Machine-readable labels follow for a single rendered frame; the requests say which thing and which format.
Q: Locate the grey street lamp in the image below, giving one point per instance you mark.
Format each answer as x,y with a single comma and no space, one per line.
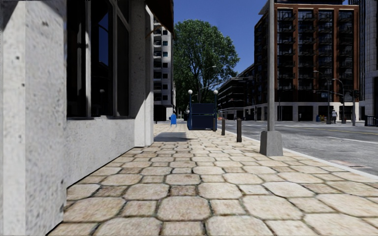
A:
199,88

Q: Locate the pale concrete building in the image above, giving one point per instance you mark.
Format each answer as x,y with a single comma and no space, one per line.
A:
44,103

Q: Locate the traffic light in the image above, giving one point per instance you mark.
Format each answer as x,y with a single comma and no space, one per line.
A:
353,109

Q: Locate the white balcony building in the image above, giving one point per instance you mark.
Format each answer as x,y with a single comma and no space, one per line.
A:
163,67

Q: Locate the person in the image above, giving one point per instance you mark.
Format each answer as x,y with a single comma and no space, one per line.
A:
334,115

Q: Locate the dark building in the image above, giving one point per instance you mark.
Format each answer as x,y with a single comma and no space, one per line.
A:
236,94

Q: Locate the pale stone building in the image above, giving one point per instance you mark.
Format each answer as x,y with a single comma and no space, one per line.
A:
371,59

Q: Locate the blue letter box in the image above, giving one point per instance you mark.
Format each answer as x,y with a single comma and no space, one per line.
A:
173,119

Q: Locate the red brick building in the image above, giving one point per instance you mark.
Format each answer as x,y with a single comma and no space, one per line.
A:
310,53

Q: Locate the short dark post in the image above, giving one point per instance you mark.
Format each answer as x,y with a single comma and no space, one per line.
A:
214,124
239,130
223,126

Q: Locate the grey pole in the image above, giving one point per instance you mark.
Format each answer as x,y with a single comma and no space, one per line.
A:
271,88

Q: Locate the tree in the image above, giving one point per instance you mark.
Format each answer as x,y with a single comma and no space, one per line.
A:
200,59

